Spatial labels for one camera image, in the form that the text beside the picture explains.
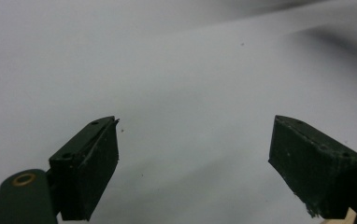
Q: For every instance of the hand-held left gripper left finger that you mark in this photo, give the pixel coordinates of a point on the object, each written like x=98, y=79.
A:
x=86, y=168

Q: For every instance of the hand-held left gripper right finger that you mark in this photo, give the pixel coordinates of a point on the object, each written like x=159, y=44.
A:
x=313, y=168

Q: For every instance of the white table sheet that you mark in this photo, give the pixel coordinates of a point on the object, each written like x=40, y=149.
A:
x=179, y=77

